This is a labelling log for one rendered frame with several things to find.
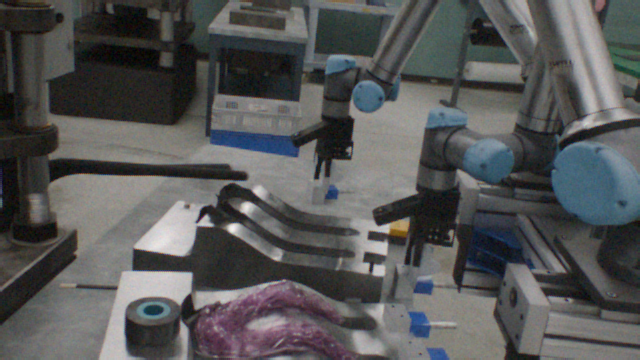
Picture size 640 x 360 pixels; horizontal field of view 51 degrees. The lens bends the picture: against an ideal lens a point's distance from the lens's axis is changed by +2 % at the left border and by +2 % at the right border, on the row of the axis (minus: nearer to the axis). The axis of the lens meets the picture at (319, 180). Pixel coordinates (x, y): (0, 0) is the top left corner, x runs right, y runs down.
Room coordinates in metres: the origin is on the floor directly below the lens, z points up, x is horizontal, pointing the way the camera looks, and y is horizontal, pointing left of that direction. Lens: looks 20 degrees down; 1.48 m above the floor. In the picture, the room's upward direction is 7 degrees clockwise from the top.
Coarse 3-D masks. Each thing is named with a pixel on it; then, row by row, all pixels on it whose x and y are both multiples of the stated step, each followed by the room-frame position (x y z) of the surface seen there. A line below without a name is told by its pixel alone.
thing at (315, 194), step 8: (312, 184) 1.66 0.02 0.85; (320, 184) 1.67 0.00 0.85; (312, 192) 1.65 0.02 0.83; (320, 192) 1.66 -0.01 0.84; (328, 192) 1.67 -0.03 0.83; (336, 192) 1.68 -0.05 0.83; (344, 192) 1.70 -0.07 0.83; (352, 192) 1.71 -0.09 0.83; (312, 200) 1.65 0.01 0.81; (320, 200) 1.66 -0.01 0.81
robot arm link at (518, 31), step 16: (480, 0) 1.62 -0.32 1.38; (496, 0) 1.59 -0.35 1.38; (512, 0) 1.59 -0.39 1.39; (496, 16) 1.60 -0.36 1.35; (512, 16) 1.58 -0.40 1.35; (528, 16) 1.59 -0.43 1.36; (512, 32) 1.58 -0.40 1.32; (528, 32) 1.58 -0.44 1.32; (512, 48) 1.60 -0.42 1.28; (528, 48) 1.57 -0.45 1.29; (528, 64) 1.58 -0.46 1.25
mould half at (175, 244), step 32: (256, 192) 1.37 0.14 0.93; (160, 224) 1.29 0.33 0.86; (192, 224) 1.31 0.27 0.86; (224, 224) 1.17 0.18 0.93; (320, 224) 1.34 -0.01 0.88; (352, 224) 1.34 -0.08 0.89; (160, 256) 1.17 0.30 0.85; (192, 256) 1.16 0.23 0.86; (224, 256) 1.15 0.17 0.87; (256, 256) 1.14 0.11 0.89; (288, 256) 1.17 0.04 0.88; (320, 256) 1.18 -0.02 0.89; (224, 288) 1.15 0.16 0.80; (320, 288) 1.13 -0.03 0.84; (352, 288) 1.12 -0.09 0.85
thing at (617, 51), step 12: (612, 48) 5.30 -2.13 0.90; (624, 48) 5.39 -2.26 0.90; (636, 48) 5.48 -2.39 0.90; (612, 60) 4.59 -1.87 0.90; (624, 60) 4.66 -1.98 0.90; (636, 60) 4.71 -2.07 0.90; (624, 72) 4.32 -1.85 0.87; (636, 72) 4.20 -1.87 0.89; (624, 84) 4.32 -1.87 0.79; (636, 84) 4.20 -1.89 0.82
